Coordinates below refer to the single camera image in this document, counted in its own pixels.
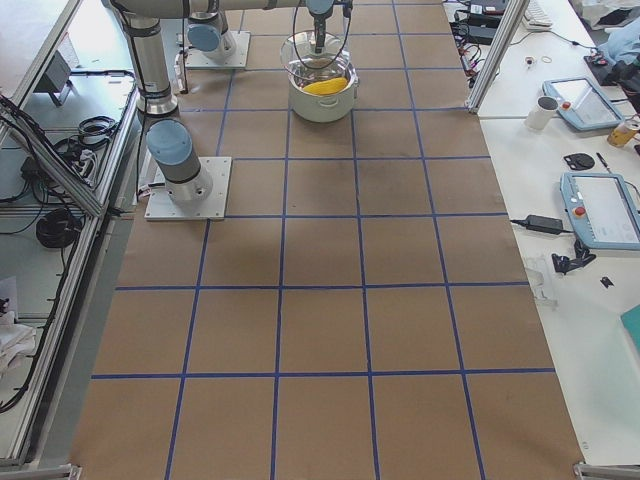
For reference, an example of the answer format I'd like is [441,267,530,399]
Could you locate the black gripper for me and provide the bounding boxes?
[312,13,326,54]

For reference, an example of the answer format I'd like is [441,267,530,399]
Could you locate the glass pot lid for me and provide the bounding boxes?
[280,30,351,80]

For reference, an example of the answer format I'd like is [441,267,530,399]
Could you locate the yellow corn cob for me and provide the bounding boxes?
[302,77,349,96]

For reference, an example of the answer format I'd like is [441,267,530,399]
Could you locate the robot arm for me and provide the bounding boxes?
[187,11,236,63]
[109,1,353,118]

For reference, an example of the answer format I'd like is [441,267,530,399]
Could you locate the pale green steel pot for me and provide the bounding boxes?
[288,63,359,123]

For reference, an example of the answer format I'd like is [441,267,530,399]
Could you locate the white mug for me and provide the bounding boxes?
[524,95,559,131]

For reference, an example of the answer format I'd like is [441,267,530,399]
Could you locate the far blue teach pendant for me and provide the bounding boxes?
[542,77,624,131]

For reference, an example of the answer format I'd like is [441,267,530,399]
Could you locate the blue teach pendant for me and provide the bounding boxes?
[559,172,639,251]
[542,77,624,131]

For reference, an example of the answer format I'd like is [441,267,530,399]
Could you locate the black adapter on desk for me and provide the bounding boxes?
[525,214,565,235]

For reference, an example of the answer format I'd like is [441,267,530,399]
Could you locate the black computer mouse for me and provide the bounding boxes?
[563,153,595,171]

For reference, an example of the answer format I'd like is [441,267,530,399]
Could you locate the yellow drink can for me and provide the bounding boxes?
[607,119,640,148]

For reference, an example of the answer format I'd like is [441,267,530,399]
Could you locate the near blue teach pendant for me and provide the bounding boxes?
[559,172,639,251]

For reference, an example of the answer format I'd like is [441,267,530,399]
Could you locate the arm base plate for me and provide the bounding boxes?
[144,157,232,221]
[186,31,251,70]

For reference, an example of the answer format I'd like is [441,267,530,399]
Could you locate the aluminium frame post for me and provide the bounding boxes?
[466,0,528,114]

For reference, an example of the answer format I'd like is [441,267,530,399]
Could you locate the coiled black cables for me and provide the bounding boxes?
[35,207,84,249]

